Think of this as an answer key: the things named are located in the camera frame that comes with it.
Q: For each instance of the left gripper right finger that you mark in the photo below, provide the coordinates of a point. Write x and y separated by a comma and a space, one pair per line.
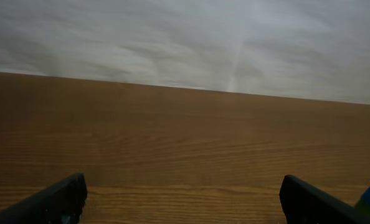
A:
309, 205

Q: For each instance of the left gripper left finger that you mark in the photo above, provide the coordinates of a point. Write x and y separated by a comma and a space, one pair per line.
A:
48, 202

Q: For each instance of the green cube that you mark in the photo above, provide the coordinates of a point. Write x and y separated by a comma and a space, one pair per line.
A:
361, 207

